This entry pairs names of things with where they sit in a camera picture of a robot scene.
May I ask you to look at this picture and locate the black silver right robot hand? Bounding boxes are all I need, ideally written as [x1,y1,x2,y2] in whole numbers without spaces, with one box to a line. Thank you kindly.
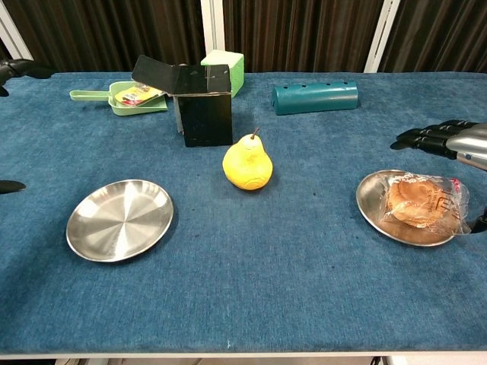
[390,119,487,235]

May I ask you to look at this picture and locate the white frame post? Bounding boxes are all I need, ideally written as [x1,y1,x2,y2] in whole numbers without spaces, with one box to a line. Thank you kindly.
[363,0,401,74]
[0,4,34,61]
[199,0,226,74]

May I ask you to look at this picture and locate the blue table cloth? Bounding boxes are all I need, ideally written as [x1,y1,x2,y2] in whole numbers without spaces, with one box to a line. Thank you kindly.
[0,71,487,359]

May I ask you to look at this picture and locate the round metal plate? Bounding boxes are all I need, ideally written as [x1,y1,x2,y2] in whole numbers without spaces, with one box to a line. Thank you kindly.
[65,179,175,263]
[355,169,458,247]

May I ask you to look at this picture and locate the green foam cube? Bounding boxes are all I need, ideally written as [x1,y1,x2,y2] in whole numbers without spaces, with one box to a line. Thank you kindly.
[200,50,245,99]

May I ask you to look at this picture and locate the black pleated curtain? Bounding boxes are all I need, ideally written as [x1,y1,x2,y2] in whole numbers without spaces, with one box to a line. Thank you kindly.
[378,0,487,74]
[222,0,390,73]
[3,0,203,73]

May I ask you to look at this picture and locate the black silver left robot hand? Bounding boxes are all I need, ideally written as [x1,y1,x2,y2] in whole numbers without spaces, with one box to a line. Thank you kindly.
[0,58,55,195]

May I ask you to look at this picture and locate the open black cardboard box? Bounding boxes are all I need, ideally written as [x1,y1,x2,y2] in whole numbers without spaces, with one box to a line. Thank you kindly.
[131,54,234,148]

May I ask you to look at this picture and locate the bread bun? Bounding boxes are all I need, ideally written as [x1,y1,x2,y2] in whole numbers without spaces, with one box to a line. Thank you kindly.
[379,173,473,239]

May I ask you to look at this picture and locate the teal half-cylinder holder with holes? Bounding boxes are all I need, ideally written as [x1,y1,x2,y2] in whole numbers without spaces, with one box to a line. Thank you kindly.
[271,80,359,116]

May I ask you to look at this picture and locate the light green plastic dustpan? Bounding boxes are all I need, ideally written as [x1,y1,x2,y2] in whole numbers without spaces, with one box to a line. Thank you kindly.
[69,81,169,118]

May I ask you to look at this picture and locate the yellow pear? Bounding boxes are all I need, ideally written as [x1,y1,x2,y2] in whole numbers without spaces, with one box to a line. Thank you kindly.
[222,127,274,191]

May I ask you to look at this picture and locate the yellow snack packet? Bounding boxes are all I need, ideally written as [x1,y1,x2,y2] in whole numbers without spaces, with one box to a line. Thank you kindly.
[113,84,165,108]

